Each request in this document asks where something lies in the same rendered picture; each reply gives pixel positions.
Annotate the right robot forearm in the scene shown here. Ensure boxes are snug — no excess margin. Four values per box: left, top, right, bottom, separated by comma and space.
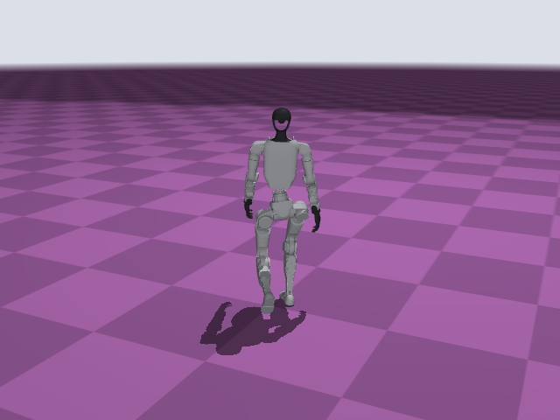
306, 173, 319, 210

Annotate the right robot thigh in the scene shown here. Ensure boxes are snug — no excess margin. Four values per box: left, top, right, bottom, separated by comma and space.
283, 200, 309, 255

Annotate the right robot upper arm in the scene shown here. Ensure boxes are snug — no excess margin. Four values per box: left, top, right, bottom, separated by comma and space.
297, 142, 315, 185

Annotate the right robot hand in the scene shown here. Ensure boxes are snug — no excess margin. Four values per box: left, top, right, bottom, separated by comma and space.
311, 206, 320, 232

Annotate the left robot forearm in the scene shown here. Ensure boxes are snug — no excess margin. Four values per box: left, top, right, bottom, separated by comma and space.
244, 171, 256, 202

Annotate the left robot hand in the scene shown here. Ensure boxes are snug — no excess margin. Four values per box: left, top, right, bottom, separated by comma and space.
244, 199, 253, 219

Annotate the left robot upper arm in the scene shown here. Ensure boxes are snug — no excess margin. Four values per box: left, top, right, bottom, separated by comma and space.
247, 141, 265, 182

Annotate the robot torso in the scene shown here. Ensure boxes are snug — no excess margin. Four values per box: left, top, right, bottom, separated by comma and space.
263, 136, 298, 221

